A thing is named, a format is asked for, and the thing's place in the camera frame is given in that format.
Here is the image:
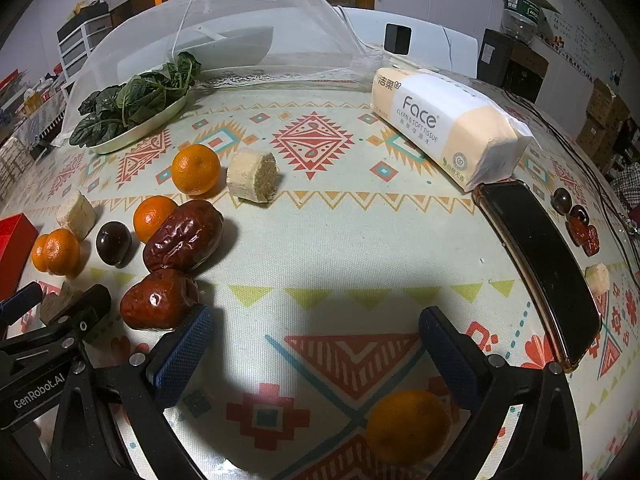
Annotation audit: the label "soft tissue pack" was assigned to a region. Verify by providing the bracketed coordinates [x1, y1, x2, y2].
[371, 66, 535, 192]

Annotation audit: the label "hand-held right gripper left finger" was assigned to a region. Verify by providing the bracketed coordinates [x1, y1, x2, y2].
[50, 304, 216, 480]

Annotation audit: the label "black smartphone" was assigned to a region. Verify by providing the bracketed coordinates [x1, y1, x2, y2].
[477, 180, 602, 373]

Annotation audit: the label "checkered cloth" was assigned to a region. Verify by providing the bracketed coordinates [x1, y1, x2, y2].
[610, 162, 640, 221]

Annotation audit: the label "clear water bottle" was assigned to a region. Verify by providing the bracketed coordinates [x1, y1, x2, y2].
[501, 0, 543, 43]

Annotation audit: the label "plastic drawer unit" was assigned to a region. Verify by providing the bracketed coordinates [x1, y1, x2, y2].
[56, 12, 113, 83]

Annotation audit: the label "black cable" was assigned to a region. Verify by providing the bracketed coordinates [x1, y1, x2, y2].
[502, 87, 640, 233]

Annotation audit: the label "red box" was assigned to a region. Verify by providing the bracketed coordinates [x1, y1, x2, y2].
[0, 213, 40, 301]

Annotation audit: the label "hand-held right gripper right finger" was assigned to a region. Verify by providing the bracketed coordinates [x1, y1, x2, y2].
[419, 306, 586, 480]

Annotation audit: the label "black box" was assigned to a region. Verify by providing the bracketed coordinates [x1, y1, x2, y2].
[477, 28, 516, 86]

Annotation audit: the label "white deep dish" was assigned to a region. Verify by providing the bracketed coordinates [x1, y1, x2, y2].
[172, 25, 275, 68]

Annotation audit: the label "stacked cardboard box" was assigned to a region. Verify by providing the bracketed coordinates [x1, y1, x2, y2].
[575, 117, 616, 168]
[586, 78, 631, 128]

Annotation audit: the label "green spinach leaves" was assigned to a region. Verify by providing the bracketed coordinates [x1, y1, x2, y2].
[70, 51, 202, 148]

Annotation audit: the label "black cube device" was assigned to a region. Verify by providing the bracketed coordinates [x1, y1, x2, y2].
[384, 22, 411, 55]

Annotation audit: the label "large red date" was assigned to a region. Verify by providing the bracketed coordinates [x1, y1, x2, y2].
[143, 200, 225, 273]
[119, 268, 199, 332]

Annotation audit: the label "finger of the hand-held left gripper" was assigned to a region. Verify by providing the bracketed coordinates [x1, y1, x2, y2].
[42, 284, 112, 346]
[0, 282, 43, 326]

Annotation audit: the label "wall whiteboard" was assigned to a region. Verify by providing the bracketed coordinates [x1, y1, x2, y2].
[532, 0, 626, 81]

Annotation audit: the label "white mesh food cover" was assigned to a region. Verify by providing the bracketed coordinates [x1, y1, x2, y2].
[60, 0, 371, 146]

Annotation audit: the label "orange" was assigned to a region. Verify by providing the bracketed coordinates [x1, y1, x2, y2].
[171, 144, 221, 197]
[44, 228, 81, 277]
[365, 390, 451, 467]
[133, 196, 178, 243]
[31, 234, 51, 273]

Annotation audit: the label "white oval plate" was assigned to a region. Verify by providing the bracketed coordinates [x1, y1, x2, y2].
[82, 92, 188, 155]

